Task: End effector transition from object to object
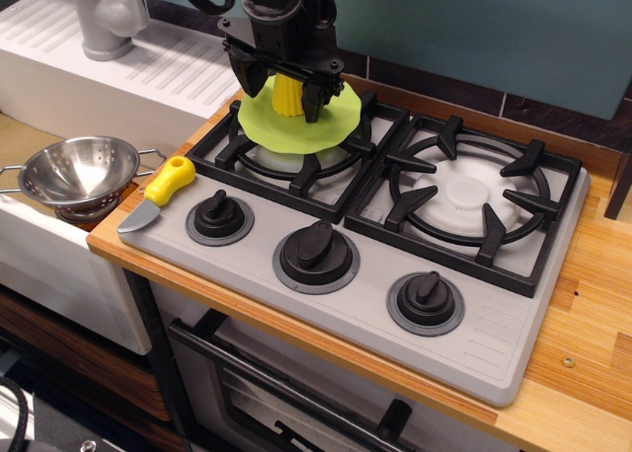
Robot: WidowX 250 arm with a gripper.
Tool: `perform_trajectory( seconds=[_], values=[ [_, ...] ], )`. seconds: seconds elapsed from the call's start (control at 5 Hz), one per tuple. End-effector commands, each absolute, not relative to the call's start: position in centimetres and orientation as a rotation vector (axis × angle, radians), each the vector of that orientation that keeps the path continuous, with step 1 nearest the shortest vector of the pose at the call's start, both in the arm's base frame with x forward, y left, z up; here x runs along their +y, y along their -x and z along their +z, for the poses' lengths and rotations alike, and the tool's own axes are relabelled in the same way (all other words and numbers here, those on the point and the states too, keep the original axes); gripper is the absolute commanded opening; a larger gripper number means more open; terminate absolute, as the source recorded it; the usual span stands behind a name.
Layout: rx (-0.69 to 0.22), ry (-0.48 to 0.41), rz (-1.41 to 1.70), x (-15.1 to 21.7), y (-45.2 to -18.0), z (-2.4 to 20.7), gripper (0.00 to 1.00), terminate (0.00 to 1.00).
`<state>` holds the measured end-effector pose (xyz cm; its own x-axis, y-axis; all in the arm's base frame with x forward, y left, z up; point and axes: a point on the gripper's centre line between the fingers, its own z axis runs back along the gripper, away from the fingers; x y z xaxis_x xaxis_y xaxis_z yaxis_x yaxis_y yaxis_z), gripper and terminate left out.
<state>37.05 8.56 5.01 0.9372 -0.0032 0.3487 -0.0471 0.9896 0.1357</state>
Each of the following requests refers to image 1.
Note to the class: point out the white right burner cap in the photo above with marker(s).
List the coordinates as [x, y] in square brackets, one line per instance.
[464, 187]

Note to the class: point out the white toy sink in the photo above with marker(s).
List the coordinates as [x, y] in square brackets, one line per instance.
[155, 97]

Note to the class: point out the yellow toy corn cob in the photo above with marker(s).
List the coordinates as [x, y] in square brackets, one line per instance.
[287, 96]

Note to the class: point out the grey toy stove top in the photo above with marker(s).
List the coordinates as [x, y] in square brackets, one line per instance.
[485, 356]

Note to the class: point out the black stove knob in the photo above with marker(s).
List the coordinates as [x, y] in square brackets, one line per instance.
[316, 260]
[220, 220]
[425, 304]

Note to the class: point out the grey toy faucet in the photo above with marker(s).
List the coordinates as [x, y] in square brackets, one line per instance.
[108, 26]

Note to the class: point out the black burner grate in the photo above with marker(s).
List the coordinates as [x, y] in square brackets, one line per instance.
[322, 184]
[491, 208]

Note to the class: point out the steel colander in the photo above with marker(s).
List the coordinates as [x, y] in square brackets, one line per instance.
[81, 174]

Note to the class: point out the yellow handled toy knife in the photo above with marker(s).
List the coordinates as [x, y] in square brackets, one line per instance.
[177, 173]

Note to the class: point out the black middle stove knob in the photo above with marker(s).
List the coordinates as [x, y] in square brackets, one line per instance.
[316, 260]

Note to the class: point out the black left stove knob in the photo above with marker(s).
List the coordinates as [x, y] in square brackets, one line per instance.
[220, 220]

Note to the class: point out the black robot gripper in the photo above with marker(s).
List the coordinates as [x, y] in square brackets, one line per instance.
[287, 46]

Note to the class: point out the black right stove knob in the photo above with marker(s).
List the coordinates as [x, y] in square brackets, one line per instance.
[425, 304]

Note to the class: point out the black left burner grate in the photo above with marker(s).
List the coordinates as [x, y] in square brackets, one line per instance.
[322, 184]

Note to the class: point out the toy oven door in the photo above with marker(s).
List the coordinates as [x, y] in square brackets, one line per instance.
[265, 394]

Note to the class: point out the green round plate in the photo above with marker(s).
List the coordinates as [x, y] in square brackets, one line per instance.
[292, 133]

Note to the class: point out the black right burner grate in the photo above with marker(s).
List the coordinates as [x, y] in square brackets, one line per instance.
[491, 208]

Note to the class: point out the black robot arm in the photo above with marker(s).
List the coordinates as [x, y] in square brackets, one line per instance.
[268, 10]

